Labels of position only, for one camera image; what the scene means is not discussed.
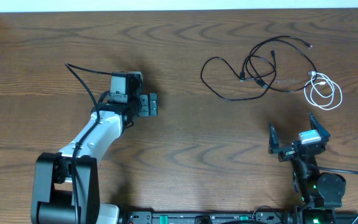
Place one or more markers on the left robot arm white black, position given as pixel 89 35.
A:
pixel 66 183

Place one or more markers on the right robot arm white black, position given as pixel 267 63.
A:
pixel 321 192

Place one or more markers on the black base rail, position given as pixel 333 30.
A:
pixel 261 216

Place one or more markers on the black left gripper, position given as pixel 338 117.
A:
pixel 145 101

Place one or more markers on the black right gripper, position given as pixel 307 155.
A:
pixel 274 147

